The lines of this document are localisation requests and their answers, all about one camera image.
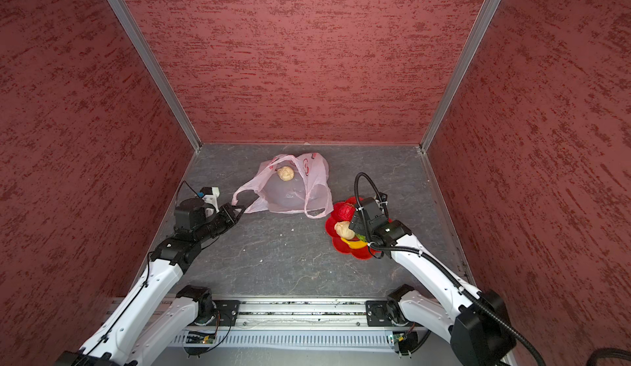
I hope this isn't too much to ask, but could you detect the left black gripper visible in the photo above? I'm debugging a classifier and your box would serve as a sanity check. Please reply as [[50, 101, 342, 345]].
[[196, 202, 246, 242]]

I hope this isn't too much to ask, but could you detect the red yellow fake apple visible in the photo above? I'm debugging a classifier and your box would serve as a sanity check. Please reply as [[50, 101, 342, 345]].
[[331, 202, 356, 222]]

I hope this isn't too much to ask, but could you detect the beige fake fruit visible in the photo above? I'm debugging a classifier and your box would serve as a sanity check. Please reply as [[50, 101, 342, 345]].
[[334, 221, 357, 240], [276, 166, 295, 182]]

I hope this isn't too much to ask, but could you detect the yellow fake banana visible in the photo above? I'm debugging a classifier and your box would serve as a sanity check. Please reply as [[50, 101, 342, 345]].
[[341, 238, 367, 249]]

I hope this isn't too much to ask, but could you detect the pink plastic bag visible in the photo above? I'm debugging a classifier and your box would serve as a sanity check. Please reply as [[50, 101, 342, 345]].
[[231, 152, 334, 219]]

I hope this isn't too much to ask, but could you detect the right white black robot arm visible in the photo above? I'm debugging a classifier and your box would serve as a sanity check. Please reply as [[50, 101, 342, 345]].
[[349, 198, 517, 365]]

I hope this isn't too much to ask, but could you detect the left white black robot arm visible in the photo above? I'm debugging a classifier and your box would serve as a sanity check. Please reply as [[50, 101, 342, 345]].
[[55, 203, 245, 365]]

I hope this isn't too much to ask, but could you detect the red flower-shaped bowl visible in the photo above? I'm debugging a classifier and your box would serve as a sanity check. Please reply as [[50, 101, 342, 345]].
[[325, 197, 373, 260]]

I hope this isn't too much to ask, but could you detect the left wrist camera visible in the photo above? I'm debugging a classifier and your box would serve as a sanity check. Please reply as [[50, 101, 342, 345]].
[[174, 187, 220, 240]]

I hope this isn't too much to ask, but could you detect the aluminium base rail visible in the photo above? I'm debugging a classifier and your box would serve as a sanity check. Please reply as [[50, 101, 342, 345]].
[[100, 296, 501, 330]]

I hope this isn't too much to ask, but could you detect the right black corrugated cable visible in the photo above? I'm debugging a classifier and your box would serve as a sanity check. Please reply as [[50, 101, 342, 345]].
[[353, 171, 547, 366]]

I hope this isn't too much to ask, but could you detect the white slotted cable duct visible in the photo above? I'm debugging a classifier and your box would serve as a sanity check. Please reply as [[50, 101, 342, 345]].
[[167, 330, 400, 350]]

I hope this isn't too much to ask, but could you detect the left aluminium corner post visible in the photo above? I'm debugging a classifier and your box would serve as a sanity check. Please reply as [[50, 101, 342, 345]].
[[106, 0, 203, 152]]

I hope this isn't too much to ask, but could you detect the aluminium corner post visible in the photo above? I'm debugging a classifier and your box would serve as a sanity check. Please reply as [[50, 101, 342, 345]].
[[106, 0, 203, 152], [420, 0, 502, 154]]

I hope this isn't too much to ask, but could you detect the black cable bottom right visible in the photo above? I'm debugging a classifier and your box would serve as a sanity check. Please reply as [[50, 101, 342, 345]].
[[585, 347, 631, 366]]

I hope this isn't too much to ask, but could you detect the right aluminium corner post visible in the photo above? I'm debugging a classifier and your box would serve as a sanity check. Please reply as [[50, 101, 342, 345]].
[[420, 0, 502, 154]]

